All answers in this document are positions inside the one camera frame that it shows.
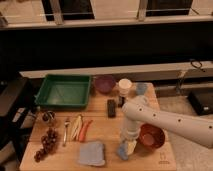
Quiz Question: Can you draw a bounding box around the small dark metal cup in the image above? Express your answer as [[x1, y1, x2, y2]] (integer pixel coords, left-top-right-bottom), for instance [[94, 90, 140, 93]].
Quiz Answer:
[[42, 111, 55, 126]]

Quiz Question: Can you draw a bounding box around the black chair at left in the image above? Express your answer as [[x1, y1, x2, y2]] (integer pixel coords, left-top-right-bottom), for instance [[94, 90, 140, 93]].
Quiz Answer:
[[0, 77, 35, 161]]

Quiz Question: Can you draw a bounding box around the black rectangular remote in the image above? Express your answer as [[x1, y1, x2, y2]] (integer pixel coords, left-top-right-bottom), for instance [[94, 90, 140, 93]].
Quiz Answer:
[[107, 99, 116, 118]]

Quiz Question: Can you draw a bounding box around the purple bowl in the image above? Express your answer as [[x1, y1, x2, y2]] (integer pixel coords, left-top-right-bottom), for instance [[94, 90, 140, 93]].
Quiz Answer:
[[94, 75, 116, 94]]

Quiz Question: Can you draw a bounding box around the peeled banana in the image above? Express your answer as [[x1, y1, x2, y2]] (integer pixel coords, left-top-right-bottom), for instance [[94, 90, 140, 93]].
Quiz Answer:
[[70, 115, 82, 140]]

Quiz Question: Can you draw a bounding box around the green plastic tray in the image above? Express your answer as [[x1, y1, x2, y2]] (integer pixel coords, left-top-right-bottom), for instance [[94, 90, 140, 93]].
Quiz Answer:
[[35, 74, 91, 109]]

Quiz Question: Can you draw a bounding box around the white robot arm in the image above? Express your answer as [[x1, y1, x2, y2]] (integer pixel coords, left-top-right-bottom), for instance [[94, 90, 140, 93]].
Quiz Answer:
[[121, 96, 213, 149]]

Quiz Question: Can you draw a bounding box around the silver fork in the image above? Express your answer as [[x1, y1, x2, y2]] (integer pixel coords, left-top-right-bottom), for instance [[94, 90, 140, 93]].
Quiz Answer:
[[62, 117, 70, 147]]

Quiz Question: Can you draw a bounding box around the black cable on ledge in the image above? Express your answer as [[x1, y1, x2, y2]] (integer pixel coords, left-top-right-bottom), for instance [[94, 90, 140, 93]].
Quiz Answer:
[[189, 58, 206, 73]]

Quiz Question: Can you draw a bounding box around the black box at right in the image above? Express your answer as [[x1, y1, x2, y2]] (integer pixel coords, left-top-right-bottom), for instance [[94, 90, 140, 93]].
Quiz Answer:
[[187, 90, 213, 115]]

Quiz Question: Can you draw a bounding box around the white paper cup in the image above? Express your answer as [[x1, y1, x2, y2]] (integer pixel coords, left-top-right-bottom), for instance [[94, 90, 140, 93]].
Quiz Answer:
[[118, 78, 132, 97]]

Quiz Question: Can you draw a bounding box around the bunch of dark grapes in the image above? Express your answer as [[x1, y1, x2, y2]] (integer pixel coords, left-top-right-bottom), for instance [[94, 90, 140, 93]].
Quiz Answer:
[[34, 128, 58, 162]]

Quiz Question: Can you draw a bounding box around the red-orange bowl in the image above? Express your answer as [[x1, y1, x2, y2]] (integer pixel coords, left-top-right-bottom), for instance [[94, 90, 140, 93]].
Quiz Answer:
[[139, 124, 165, 150]]

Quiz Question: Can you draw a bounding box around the orange carrot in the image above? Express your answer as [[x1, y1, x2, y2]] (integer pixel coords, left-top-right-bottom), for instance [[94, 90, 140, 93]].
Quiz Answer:
[[78, 120, 93, 142]]

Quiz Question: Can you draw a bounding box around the blue sponge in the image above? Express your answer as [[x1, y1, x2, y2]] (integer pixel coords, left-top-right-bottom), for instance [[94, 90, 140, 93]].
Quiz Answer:
[[117, 142, 128, 160]]

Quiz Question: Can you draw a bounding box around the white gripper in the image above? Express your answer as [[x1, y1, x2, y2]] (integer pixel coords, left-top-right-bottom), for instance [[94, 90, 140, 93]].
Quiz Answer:
[[120, 117, 139, 155]]

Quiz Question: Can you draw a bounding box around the light blue cup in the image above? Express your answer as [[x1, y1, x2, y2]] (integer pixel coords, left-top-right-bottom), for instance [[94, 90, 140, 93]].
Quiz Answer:
[[136, 83, 148, 95]]

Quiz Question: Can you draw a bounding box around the blue-grey cloth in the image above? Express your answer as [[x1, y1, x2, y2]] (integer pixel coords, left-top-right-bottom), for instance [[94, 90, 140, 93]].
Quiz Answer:
[[78, 141, 105, 167]]

